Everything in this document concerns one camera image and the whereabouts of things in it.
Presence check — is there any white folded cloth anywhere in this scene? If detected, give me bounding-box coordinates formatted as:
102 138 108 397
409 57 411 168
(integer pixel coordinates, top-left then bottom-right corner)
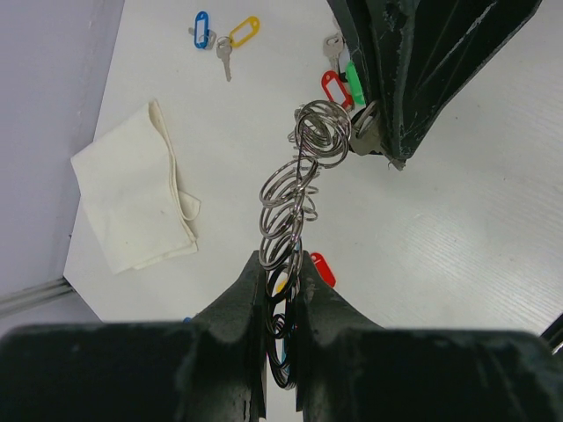
71 100 201 274

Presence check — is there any red tag key bunch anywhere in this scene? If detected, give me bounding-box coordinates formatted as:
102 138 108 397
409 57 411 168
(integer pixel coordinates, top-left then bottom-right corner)
321 33 355 112

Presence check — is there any yellow tag key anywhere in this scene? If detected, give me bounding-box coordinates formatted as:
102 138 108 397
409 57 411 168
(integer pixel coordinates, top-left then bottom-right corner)
216 16 260 82

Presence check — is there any green tag key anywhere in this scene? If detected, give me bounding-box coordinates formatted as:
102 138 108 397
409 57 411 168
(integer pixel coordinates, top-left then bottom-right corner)
345 61 365 106

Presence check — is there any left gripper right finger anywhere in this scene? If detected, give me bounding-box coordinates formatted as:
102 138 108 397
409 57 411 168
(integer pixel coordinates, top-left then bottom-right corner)
295 258 562 421

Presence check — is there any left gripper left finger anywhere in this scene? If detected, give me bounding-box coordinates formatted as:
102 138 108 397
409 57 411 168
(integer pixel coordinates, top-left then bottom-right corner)
1 255 266 421

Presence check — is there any blue tag upper key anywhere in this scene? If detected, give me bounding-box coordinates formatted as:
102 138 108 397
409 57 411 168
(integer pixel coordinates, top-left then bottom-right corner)
188 11 216 50

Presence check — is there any blue handled key organiser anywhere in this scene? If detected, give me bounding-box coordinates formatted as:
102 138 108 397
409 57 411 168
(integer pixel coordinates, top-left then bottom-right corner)
259 100 352 389

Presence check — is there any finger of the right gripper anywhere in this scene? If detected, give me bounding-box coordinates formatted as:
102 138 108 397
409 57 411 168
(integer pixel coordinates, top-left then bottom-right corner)
395 1 540 159
328 1 422 158

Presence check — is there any left aluminium frame post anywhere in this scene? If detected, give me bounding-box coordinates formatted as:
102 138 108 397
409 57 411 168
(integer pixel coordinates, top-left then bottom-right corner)
1 278 75 318

